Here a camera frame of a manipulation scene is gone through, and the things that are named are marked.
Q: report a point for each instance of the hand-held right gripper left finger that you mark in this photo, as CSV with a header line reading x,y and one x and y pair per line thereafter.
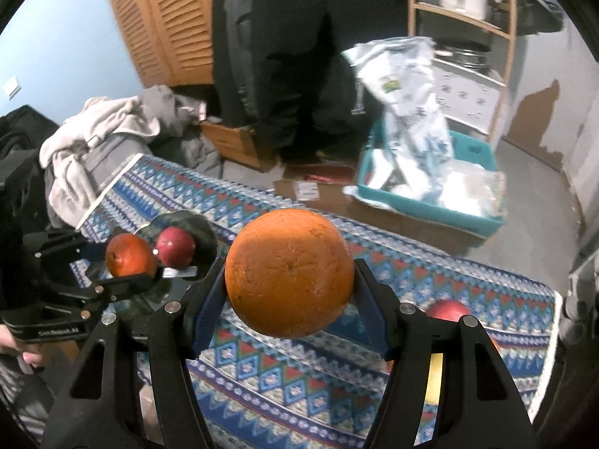
x,y
208,311

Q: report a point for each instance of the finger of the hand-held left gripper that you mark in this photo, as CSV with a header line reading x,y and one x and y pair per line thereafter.
x,y
61,243
117,287

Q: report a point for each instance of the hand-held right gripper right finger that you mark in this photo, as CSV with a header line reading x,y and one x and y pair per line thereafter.
x,y
369,308

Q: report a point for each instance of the small orange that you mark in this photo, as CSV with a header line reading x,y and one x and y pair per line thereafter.
x,y
128,255

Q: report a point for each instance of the red apple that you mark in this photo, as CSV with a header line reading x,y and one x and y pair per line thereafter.
x,y
447,311
175,245

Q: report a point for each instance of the dark glass bowl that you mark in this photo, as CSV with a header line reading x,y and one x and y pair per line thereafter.
x,y
203,238

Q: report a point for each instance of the large orange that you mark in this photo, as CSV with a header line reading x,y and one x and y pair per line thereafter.
x,y
290,271

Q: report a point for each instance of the yellow pear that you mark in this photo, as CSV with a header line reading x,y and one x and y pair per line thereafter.
x,y
434,379

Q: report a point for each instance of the person's left hand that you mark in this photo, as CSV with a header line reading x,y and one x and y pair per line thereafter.
x,y
30,360

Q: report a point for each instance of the blue patterned tablecloth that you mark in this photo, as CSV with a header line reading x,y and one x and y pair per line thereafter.
x,y
290,374

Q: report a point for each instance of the brown cardboard box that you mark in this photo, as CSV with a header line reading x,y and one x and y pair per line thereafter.
x,y
327,201

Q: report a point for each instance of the white crumpled clothes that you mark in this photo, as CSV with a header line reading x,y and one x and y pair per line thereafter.
x,y
93,131

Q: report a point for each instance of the black bag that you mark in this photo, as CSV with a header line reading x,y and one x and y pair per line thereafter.
x,y
23,126

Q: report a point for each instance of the clear plastic bags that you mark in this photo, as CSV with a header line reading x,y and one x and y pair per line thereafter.
x,y
468,187

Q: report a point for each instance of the grey crumpled clothes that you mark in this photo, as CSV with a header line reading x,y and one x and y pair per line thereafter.
x,y
159,103

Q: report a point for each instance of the teal plastic basket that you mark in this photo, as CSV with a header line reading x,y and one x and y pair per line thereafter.
x,y
472,149

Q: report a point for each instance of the white printed rice bag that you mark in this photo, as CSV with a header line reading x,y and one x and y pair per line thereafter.
x,y
412,117

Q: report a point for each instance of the white patterned storage box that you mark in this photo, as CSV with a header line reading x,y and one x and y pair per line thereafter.
x,y
468,98

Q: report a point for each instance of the wooden louvered wardrobe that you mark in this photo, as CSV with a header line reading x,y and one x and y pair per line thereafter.
x,y
164,18

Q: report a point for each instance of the dark padded jacket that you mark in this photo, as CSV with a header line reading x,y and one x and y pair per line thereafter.
x,y
227,56

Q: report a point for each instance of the black hooded jacket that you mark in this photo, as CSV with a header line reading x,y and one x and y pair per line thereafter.
x,y
299,56

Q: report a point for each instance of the steel cooking pot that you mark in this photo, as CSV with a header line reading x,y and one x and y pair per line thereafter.
x,y
463,58

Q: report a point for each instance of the wooden shelf rack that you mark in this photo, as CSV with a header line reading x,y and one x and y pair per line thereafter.
x,y
510,32

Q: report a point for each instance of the white wall switch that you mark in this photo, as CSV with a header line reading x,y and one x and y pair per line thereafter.
x,y
9,86

